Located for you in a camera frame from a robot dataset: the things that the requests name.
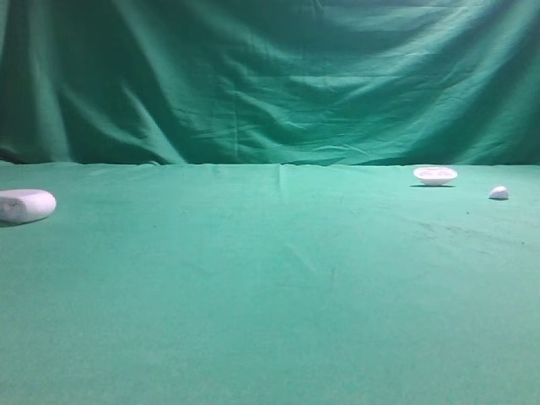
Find green table cloth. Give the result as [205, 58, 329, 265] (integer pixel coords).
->
[1, 164, 539, 404]

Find small white dish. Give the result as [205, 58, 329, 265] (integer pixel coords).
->
[413, 166, 458, 186]

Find white earphone case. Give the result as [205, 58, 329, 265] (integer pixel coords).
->
[1, 189, 57, 224]

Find small white earbud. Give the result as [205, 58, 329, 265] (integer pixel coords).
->
[489, 186, 509, 200]

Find green backdrop cloth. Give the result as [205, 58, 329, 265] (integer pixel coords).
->
[1, 1, 539, 165]

